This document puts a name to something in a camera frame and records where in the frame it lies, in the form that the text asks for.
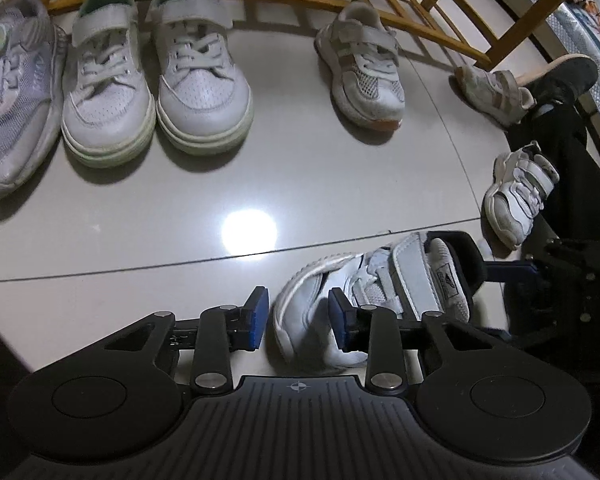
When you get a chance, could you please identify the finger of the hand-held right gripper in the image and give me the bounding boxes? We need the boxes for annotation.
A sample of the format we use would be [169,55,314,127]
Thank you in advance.
[483,260,539,284]

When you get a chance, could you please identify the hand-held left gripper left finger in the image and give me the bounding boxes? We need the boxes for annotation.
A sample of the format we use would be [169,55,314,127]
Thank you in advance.
[104,286,272,396]

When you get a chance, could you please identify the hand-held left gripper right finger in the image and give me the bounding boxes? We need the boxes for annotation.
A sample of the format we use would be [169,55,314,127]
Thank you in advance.
[328,287,502,395]

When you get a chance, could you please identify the purple dial sneaker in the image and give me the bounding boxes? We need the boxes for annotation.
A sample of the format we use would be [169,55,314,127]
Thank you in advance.
[0,0,70,200]

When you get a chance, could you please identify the white mesh orange-soled sneaker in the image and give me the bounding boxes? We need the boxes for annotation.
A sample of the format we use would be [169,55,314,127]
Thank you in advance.
[314,1,407,134]
[452,62,537,129]

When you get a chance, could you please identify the small white double-strap sneaker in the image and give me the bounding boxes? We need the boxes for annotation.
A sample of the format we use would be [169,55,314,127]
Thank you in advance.
[271,230,487,375]
[483,140,562,252]

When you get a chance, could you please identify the person's right leg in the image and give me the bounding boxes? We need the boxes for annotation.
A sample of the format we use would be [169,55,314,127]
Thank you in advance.
[507,100,600,271]

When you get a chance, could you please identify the white green-lined sneaker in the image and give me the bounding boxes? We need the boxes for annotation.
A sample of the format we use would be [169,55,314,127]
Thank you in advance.
[61,0,157,169]
[146,0,255,154]

